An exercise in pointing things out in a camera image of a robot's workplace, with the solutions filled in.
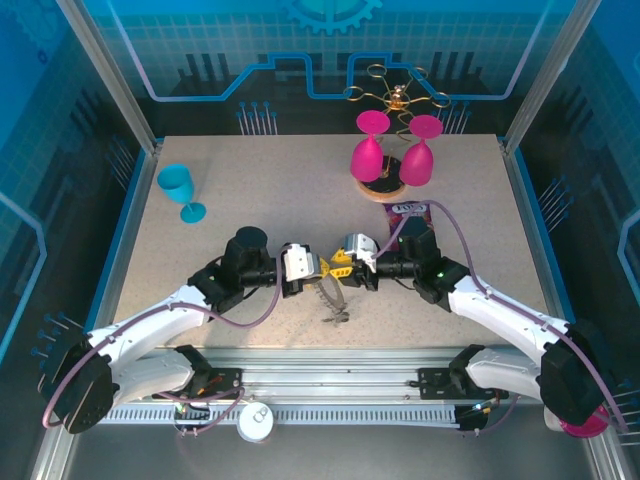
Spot pink plastic goblet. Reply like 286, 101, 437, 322
399, 114, 445, 188
349, 110, 392, 184

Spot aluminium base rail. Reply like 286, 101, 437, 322
62, 346, 551, 407

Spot blue plastic goblet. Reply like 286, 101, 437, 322
156, 163, 207, 225

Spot gold wire glass rack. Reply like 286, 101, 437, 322
343, 63, 452, 196

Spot silver perforated crescent key holder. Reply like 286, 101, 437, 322
311, 279, 350, 314

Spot purple candy packet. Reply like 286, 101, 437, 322
381, 200, 436, 240

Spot white slotted cable duct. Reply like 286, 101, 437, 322
99, 403, 464, 427

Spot white round cap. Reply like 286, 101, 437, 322
236, 402, 275, 444

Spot aluminium frame post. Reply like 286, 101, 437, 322
53, 0, 165, 155
501, 0, 600, 155

